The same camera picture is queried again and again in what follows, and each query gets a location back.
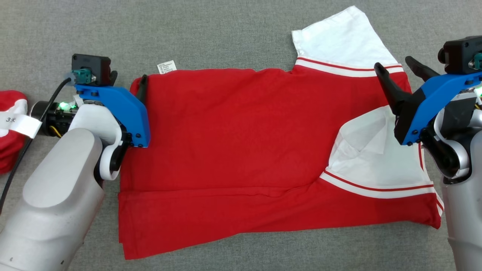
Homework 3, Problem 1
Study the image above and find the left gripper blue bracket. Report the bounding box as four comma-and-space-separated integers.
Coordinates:
74, 70, 150, 148

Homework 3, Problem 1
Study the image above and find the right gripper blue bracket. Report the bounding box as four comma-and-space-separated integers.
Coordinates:
374, 56, 482, 146

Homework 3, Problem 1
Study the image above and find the red shirt with white sleeves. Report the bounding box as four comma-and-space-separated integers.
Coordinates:
118, 6, 444, 260

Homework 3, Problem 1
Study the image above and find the red garment with white stripe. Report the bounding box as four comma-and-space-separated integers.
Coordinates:
0, 90, 29, 174

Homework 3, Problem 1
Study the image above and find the teal left camera connector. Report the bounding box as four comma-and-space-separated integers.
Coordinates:
71, 68, 93, 84

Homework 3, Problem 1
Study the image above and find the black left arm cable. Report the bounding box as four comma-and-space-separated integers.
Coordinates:
0, 76, 73, 216

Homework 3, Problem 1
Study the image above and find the white left cable label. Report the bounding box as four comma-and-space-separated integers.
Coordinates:
0, 112, 43, 139

